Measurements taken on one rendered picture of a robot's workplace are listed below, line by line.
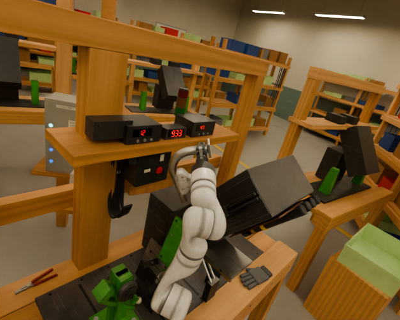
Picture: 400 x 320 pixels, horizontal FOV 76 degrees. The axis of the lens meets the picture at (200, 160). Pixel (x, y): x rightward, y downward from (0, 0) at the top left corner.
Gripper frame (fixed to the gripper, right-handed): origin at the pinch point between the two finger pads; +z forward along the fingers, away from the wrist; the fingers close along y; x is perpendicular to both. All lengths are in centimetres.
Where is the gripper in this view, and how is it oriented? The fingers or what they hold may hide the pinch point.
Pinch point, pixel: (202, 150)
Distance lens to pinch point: 86.8
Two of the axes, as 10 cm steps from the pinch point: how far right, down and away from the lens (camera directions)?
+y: -1.3, -8.0, -5.8
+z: 0.0, -5.9, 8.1
